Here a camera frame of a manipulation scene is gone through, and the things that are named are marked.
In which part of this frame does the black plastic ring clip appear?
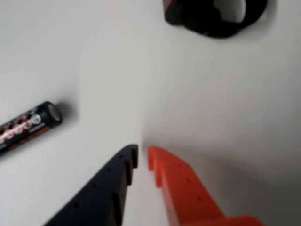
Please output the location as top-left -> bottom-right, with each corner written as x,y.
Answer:
162,0 -> 269,39

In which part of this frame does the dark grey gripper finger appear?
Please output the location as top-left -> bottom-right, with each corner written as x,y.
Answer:
43,144 -> 140,226

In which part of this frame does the black AAA battery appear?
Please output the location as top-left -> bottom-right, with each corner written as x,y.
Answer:
0,101 -> 63,159

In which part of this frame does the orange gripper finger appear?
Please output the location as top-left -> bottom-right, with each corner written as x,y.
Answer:
146,145 -> 267,226

